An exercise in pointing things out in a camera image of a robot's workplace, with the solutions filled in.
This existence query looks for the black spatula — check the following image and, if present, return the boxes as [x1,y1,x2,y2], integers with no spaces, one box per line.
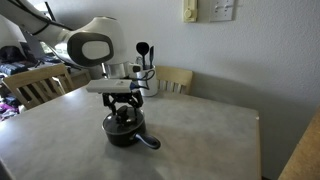
[148,45,155,70]

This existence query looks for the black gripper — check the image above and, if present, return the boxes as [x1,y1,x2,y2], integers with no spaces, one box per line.
[102,91,145,116]

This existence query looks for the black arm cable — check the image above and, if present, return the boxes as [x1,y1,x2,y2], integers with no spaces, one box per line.
[5,0,75,36]

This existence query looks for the white light switch plate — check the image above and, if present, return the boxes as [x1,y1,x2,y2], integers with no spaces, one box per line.
[209,0,235,23]

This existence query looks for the wooden slat-back chair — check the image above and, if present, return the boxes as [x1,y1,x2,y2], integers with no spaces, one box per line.
[2,63,76,110]

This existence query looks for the glass lid with black knob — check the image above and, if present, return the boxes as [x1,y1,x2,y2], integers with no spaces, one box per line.
[102,105,145,135]

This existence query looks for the black pot with handle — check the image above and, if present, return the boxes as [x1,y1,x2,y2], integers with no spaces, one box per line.
[102,109,162,150]

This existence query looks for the black ladle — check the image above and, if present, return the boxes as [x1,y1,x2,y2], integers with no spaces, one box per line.
[135,41,150,71]

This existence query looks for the black-framed window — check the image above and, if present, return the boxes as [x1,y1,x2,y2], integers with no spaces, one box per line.
[43,1,73,66]

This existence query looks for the low wooden side table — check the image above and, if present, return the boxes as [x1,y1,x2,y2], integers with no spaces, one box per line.
[68,67,93,90]

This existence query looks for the black bag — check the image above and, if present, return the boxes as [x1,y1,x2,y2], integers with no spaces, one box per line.
[0,45,26,63]

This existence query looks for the wooden cabinet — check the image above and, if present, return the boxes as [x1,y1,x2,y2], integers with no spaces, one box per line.
[278,108,320,180]

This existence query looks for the white utensil holder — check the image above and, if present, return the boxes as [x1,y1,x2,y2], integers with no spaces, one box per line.
[134,65,159,98]

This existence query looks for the yellowed wall thermostat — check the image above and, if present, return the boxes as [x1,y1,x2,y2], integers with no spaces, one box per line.
[182,0,199,24]

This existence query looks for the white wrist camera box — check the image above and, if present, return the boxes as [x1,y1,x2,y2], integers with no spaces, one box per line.
[85,78,134,95]

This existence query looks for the blue striped bedding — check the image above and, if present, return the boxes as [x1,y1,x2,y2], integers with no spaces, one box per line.
[0,60,36,76]

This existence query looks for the black camera cable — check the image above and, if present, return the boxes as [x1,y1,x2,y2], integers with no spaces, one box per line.
[129,69,157,92]

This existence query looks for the purple clothes pile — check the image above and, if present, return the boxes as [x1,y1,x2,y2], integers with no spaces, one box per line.
[0,101,20,122]

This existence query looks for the grey leaning board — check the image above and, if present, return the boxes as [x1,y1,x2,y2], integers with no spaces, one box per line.
[21,30,46,61]

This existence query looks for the light wooden chair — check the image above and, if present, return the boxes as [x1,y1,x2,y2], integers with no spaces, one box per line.
[154,64,194,96]

